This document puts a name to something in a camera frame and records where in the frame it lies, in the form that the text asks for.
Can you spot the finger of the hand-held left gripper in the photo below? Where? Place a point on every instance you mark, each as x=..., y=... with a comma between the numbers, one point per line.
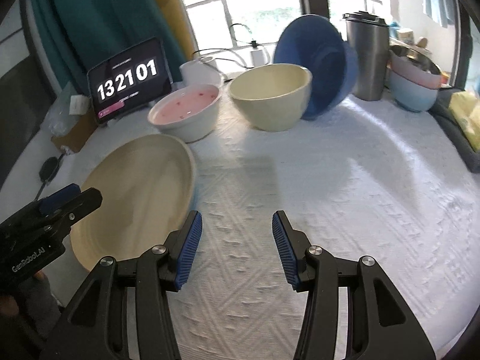
x=60, y=197
x=84, y=202

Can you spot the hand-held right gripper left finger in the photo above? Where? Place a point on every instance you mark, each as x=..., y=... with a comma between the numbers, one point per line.
x=189, y=247

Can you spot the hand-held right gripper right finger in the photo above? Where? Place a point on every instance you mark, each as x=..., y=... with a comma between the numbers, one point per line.
x=285, y=247

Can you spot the cream plate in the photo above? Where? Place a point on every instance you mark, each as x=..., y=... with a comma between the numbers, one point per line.
x=135, y=195

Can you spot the pink dotted bowl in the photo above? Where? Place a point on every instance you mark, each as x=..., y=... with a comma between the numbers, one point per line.
x=187, y=108

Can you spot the cream bowl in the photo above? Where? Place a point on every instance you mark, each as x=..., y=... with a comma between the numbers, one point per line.
x=270, y=97

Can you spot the dark blue bowl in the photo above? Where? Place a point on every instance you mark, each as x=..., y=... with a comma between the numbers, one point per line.
x=318, y=60

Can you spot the white textured tablecloth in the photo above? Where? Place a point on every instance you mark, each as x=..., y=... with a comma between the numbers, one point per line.
x=318, y=195

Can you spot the cardboard box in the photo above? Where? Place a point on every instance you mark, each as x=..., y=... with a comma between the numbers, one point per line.
x=75, y=135

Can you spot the small white box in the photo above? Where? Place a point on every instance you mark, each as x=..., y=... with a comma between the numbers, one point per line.
x=79, y=104

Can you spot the tablet with clock display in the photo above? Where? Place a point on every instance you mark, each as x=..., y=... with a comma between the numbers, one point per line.
x=129, y=78

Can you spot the teal curtain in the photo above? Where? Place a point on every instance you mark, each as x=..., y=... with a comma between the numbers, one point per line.
x=97, y=18

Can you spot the light blue bowl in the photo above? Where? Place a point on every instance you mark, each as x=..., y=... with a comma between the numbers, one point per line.
x=412, y=95

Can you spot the yellow curtain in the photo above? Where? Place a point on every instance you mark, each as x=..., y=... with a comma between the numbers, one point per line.
x=170, y=15

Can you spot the stainless steel tumbler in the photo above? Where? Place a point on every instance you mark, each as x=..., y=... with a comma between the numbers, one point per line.
x=369, y=56

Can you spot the plain pink bowl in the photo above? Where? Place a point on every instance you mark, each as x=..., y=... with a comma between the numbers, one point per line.
x=416, y=77

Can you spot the yellow tissue pack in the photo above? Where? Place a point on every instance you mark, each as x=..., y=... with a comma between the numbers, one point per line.
x=468, y=116

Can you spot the balcony railing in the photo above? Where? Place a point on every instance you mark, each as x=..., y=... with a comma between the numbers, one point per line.
x=240, y=2

